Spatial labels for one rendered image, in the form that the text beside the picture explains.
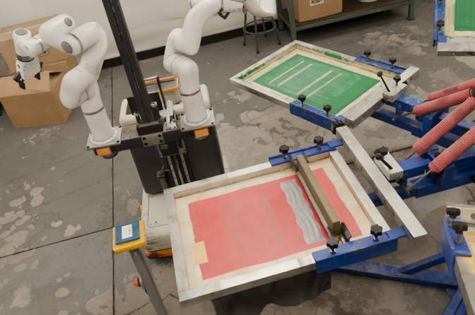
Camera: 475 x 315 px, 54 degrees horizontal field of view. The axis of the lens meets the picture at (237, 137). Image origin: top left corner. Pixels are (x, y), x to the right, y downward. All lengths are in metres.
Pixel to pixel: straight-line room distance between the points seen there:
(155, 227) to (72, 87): 1.26
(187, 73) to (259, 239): 0.75
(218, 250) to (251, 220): 0.19
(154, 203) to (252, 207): 1.26
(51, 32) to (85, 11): 3.50
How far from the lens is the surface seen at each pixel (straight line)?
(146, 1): 5.36
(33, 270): 3.49
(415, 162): 2.00
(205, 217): 1.95
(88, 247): 3.43
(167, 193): 2.06
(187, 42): 2.00
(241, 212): 1.93
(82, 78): 1.97
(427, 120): 2.26
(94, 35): 1.90
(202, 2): 1.98
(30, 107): 4.87
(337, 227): 1.74
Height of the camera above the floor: 2.33
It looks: 36 degrees down
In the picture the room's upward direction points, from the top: 11 degrees counter-clockwise
